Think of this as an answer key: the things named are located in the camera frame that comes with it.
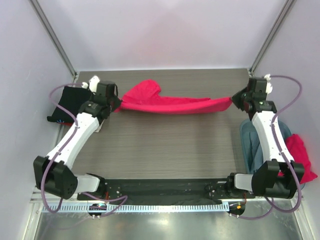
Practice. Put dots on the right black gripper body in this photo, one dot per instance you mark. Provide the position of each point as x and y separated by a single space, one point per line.
240 98

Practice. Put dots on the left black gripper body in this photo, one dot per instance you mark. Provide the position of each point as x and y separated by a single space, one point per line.
114 102

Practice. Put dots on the white t shirt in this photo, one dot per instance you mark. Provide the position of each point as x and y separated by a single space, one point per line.
99 127

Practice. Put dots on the black t shirt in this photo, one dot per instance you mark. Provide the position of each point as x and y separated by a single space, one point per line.
71 99

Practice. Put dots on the pink t shirt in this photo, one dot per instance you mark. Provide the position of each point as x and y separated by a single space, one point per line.
298 151
145 97

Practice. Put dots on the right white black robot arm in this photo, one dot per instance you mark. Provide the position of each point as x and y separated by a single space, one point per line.
279 176

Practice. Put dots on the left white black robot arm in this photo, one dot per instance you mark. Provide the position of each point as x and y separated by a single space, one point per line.
53 173

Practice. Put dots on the blue plastic basket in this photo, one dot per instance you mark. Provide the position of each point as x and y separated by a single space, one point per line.
253 154

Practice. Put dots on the grey blue t shirt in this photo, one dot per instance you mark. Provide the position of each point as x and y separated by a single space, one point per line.
251 147

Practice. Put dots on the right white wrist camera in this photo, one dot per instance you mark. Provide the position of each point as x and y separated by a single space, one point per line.
269 87

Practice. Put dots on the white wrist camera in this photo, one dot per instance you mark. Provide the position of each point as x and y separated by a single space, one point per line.
92 84
269 87

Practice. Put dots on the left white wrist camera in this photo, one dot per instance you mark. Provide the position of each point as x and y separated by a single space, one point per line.
92 84

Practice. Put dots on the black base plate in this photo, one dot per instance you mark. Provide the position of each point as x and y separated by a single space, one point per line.
172 192

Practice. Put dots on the right aluminium frame post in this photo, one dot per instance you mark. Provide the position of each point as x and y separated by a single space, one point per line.
280 19

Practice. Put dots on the aluminium frame post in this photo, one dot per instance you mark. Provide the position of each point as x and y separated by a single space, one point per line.
52 35
280 19

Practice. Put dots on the left aluminium frame post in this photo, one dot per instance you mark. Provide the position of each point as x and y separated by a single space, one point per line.
52 35

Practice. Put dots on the slotted white cable duct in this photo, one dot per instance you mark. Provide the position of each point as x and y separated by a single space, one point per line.
99 207

